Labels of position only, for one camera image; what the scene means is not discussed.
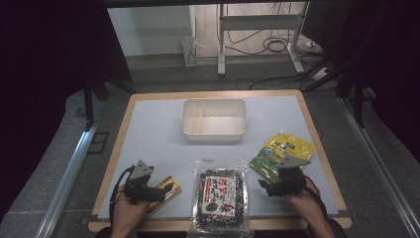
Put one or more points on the pale blue table mat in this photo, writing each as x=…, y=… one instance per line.
x=158, y=139

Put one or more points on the white power adapter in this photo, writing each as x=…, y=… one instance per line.
x=320, y=74

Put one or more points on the clear packet of dark snacks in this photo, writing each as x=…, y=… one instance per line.
x=220, y=200

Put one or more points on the yellow and red box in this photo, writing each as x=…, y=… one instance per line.
x=173, y=192

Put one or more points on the white metal desk frame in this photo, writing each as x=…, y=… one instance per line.
x=261, y=22

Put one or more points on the dark curtain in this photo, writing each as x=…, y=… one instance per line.
x=49, y=49
x=389, y=49

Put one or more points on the person's left hand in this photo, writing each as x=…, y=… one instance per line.
x=127, y=213

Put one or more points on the white power strip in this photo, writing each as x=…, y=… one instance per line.
x=188, y=51

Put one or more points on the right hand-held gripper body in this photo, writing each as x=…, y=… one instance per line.
x=289, y=181

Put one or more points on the aluminium rail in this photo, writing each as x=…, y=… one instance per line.
x=66, y=185
x=379, y=165

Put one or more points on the yellow spouted pouch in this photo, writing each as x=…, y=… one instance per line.
x=290, y=147

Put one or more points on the person's right hand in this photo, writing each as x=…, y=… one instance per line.
x=305, y=203

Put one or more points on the black metal stand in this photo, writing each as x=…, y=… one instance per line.
x=358, y=99
x=89, y=102

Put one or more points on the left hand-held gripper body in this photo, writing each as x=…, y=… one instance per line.
x=140, y=185

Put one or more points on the white plastic container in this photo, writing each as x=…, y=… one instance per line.
x=214, y=124

